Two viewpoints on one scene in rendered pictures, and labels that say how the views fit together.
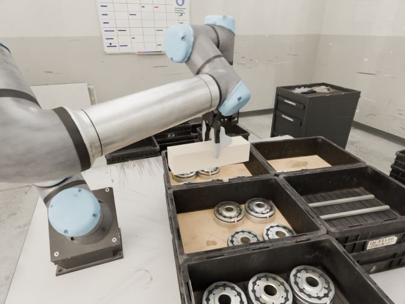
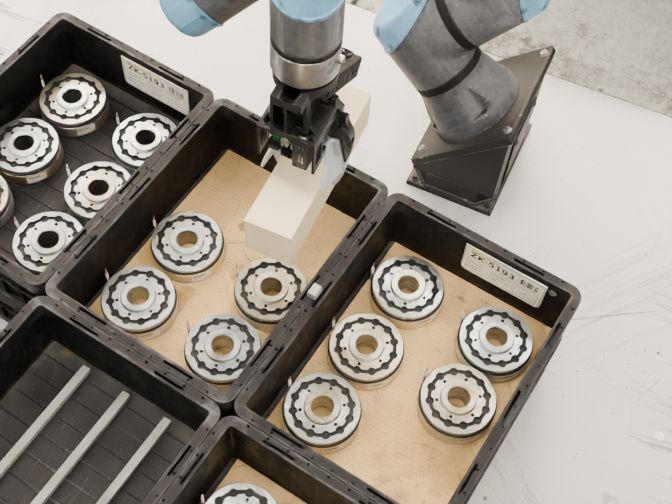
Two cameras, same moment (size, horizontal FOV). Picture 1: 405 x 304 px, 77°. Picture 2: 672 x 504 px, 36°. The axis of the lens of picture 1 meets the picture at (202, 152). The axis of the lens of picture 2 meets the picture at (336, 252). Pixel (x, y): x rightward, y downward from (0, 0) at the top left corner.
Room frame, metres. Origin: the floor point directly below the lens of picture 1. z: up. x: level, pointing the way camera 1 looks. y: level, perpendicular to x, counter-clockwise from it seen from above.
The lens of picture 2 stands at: (1.21, -0.57, 2.13)
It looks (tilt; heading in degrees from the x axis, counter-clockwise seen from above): 58 degrees down; 131
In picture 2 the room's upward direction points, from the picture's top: 5 degrees clockwise
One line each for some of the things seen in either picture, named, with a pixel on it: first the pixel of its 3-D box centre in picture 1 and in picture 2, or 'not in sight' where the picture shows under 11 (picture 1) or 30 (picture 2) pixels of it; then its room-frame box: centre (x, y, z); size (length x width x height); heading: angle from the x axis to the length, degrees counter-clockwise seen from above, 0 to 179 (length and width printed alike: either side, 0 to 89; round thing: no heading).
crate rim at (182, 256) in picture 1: (238, 211); (223, 241); (0.61, -0.11, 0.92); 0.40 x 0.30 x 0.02; 102
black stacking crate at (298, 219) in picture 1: (237, 224); (225, 260); (0.61, -0.11, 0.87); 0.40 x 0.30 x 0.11; 102
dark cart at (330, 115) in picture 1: (308, 133); not in sight; (2.41, -1.08, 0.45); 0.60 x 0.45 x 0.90; 111
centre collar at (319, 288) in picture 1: (311, 281); (48, 240); (0.41, -0.26, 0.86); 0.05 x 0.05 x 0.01
